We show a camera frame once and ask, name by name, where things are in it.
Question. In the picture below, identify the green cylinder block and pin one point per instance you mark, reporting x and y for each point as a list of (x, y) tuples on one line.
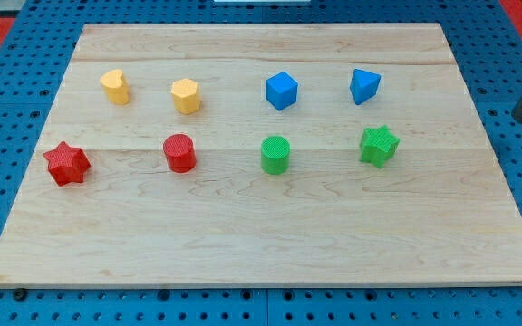
[(275, 152)]

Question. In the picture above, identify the blue cube block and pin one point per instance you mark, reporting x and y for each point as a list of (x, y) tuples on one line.
[(281, 90)]

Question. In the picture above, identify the red cylinder block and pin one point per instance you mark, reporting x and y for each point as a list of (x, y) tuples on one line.
[(180, 153)]

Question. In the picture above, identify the yellow hexagon block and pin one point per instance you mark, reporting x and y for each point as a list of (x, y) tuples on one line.
[(185, 95)]

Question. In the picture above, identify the green star block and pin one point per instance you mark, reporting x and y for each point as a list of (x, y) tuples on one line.
[(378, 145)]

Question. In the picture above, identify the blue triangular prism block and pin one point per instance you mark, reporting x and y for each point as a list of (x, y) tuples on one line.
[(364, 85)]

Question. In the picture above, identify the yellow heart block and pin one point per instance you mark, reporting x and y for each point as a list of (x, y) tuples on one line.
[(115, 87)]

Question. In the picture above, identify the light wooden board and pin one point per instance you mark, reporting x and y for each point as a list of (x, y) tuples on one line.
[(438, 214)]

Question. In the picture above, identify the red star block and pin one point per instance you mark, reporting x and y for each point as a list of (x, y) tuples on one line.
[(67, 164)]

